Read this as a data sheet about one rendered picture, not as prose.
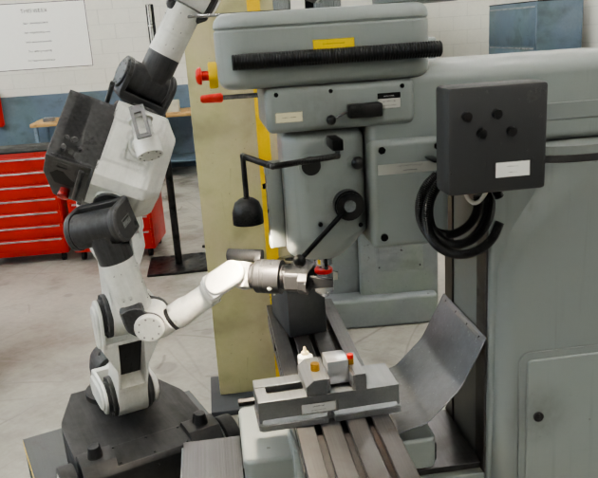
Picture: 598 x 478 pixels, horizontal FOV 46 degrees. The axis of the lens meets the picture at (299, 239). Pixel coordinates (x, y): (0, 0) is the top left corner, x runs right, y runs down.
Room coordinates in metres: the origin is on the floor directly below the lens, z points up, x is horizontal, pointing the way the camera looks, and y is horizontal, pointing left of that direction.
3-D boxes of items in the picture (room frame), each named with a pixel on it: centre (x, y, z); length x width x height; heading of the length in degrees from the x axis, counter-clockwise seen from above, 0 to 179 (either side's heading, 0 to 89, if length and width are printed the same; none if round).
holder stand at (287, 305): (2.13, 0.02, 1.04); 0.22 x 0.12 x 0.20; 15
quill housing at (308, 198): (1.70, -0.06, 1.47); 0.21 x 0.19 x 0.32; 6
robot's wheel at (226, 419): (2.15, 0.29, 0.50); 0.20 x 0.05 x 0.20; 27
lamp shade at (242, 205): (1.61, 0.12, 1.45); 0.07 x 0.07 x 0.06
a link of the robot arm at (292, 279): (1.72, 0.03, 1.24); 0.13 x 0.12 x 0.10; 164
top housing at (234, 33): (1.70, -0.07, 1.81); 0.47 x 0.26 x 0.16; 96
